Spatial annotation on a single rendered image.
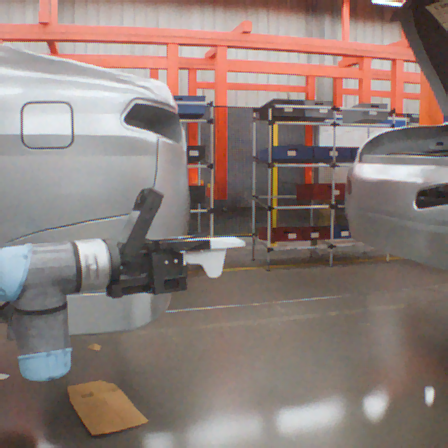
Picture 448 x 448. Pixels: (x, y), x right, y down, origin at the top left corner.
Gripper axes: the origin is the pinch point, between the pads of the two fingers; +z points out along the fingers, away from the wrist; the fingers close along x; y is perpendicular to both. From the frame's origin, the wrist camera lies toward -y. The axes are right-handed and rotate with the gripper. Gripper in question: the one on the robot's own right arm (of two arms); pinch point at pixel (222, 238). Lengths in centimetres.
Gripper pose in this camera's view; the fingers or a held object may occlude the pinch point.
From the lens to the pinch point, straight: 82.2
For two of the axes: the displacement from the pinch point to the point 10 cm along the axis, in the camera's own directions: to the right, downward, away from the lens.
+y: 0.7, 10.0, 0.2
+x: 4.9, -0.1, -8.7
